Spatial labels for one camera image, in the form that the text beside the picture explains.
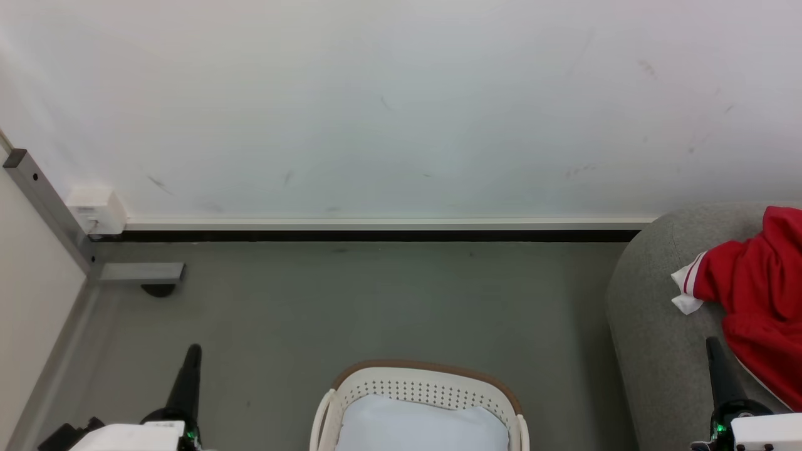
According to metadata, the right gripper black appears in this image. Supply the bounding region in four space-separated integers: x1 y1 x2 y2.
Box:
706 336 776 451

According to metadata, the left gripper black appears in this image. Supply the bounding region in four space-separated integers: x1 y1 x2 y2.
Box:
140 343 203 451

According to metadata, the red garment with white cuffs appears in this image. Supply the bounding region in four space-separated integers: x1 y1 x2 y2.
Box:
670 205 802 412

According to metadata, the white basket with brown rim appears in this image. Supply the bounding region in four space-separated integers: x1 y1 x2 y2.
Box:
309 359 531 451

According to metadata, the grey fabric sofa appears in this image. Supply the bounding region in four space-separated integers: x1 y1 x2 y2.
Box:
605 202 802 451

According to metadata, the white cloth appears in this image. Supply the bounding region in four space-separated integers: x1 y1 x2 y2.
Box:
334 393 509 451

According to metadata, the white plastic wall box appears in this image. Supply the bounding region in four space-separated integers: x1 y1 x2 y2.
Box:
66 186 128 236

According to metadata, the grey metal frame post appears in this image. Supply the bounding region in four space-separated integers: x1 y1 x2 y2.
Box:
2 148 98 273

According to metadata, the white wall baseboard strip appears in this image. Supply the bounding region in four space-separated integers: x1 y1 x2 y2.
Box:
124 217 659 231

